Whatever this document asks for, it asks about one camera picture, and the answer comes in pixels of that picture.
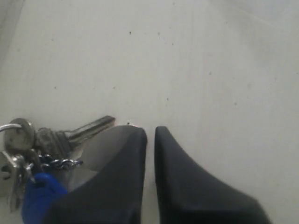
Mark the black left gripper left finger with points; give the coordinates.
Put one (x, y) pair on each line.
(107, 188)

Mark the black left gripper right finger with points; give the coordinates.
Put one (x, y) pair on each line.
(188, 194)

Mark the bunch of keys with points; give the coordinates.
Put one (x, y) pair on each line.
(30, 158)

